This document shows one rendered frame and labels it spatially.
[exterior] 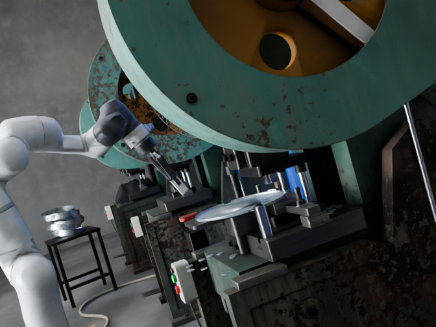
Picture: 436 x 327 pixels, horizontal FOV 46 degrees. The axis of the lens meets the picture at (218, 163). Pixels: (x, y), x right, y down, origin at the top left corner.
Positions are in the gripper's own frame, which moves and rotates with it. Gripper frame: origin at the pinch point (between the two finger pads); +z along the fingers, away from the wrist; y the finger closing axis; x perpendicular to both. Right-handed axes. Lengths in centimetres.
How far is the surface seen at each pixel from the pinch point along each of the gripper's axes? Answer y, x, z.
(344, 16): 80, 39, -14
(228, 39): 74, 16, -27
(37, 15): -619, 128, -247
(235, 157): 38.3, 10.7, 0.0
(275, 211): 40.9, 8.7, 19.6
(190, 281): 11.3, -21.2, 25.4
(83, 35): -618, 161, -185
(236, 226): 37.7, -2.6, 15.5
